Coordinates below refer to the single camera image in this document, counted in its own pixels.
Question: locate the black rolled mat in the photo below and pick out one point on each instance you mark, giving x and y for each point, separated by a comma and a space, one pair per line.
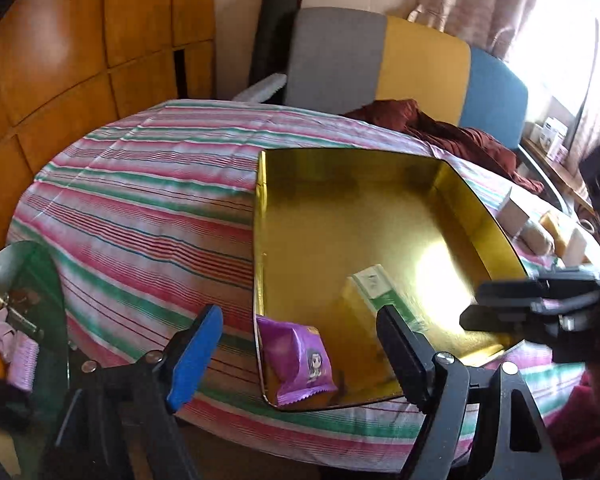
271, 45

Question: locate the cream tall carton box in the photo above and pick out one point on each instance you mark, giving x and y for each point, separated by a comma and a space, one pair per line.
512, 215

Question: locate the striped bed sheet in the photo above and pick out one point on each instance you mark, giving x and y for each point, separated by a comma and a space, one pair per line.
150, 218

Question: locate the white soap block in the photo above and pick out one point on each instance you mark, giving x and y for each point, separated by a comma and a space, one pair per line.
575, 249

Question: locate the gold tray box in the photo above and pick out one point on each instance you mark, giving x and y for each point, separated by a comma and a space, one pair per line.
331, 222

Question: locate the purple snack packet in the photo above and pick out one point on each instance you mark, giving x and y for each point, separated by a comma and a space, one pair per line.
298, 358

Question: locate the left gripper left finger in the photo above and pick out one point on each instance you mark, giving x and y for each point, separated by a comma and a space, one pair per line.
88, 442

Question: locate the grey yellow blue headboard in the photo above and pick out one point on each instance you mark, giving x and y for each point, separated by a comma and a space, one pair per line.
342, 59

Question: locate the white sock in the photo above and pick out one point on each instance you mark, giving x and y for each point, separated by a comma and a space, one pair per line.
537, 238

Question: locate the yellow sponge block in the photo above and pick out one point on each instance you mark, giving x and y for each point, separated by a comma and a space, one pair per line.
560, 230

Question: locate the green white slim box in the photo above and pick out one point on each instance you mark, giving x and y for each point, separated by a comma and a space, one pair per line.
377, 290

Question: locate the dark red blanket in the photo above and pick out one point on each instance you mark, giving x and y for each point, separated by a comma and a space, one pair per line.
470, 144

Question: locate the pink hair comb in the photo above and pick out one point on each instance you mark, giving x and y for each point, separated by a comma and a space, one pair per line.
22, 367

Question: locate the wooden desk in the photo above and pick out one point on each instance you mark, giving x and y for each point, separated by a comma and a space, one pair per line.
567, 191

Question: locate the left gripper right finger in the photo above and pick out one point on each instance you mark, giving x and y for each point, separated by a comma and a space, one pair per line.
479, 423

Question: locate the glass side table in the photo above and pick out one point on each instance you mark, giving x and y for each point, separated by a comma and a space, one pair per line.
32, 303

